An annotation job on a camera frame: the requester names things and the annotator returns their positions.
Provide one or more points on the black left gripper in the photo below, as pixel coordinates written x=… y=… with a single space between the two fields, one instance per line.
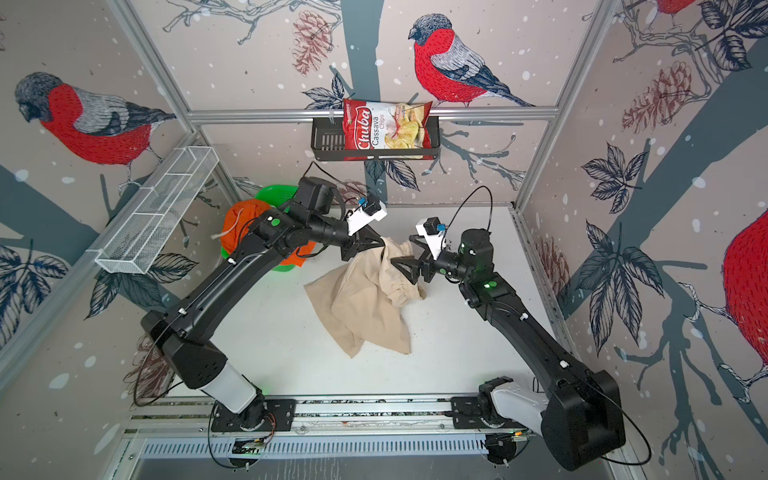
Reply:
x=360 y=241

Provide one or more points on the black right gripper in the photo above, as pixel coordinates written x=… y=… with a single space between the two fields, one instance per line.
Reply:
x=426 y=267

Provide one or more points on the beige shorts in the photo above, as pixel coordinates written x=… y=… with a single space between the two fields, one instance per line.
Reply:
x=361 y=302

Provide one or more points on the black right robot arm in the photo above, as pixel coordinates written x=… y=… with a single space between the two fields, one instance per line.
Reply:
x=578 y=411

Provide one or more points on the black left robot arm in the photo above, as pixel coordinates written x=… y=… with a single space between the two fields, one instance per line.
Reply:
x=183 y=335

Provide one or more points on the orange shorts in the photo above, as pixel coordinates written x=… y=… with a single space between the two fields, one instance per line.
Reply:
x=236 y=224

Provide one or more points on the green plastic basket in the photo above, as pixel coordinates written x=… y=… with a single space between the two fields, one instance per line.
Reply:
x=276 y=195

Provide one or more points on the red cassava chips bag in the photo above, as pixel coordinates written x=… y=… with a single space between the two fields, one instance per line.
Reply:
x=385 y=126

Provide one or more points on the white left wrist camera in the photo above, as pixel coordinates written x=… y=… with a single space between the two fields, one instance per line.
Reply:
x=367 y=211

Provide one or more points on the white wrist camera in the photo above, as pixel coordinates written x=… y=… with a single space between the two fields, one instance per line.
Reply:
x=367 y=211
x=433 y=231

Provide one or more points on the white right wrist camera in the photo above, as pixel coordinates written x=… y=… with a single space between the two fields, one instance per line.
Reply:
x=433 y=231

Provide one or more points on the black wall basket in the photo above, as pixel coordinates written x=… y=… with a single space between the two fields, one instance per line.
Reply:
x=328 y=144

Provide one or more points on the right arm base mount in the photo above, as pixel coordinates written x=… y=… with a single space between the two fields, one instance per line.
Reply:
x=478 y=411

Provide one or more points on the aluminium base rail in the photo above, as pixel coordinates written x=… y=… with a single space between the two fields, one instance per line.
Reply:
x=313 y=428

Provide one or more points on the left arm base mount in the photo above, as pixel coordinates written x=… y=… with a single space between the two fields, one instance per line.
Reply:
x=264 y=415

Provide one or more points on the white wire mesh shelf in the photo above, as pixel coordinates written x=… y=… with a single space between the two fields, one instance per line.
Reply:
x=162 y=204

